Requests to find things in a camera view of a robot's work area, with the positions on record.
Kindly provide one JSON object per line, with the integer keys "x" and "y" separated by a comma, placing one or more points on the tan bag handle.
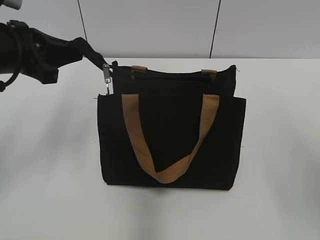
{"x": 131, "y": 115}
{"x": 143, "y": 72}

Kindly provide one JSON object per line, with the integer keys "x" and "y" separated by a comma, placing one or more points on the tan rear bag handle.
{"x": 143, "y": 72}

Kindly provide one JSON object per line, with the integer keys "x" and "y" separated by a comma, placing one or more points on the silver zipper pull with ring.
{"x": 108, "y": 79}

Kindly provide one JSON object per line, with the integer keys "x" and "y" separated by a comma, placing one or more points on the black canvas tote bag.
{"x": 170, "y": 111}

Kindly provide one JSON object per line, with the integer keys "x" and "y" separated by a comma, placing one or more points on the tan front bag handle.
{"x": 131, "y": 115}

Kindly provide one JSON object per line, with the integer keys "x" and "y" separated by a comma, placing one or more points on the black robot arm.
{"x": 11, "y": 51}

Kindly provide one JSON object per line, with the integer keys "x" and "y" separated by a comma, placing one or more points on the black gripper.
{"x": 43, "y": 55}

